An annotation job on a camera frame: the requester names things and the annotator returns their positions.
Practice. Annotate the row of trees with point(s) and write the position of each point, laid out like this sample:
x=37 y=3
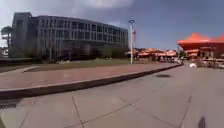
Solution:
x=93 y=52

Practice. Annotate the grass strip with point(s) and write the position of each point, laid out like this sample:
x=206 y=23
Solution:
x=86 y=63

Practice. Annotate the pale lamp pole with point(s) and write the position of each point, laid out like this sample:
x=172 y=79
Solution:
x=131 y=43

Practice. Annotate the grey kerb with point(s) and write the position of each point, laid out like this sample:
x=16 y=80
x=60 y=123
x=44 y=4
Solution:
x=83 y=84

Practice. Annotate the row of red parasols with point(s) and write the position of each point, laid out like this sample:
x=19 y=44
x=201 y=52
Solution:
x=155 y=54

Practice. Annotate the grey paved plaza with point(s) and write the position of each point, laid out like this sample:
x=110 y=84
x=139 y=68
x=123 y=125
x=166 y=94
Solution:
x=143 y=100

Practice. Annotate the dark manhole cover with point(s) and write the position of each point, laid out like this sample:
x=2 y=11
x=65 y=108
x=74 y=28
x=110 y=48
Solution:
x=163 y=75

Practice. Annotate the large grey glass building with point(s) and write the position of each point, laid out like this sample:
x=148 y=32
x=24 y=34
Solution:
x=66 y=35

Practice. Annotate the red-roofed pavilion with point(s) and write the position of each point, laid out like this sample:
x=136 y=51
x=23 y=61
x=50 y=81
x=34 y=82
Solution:
x=201 y=45

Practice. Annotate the drain grate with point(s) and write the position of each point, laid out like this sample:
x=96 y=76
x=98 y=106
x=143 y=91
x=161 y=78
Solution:
x=6 y=105

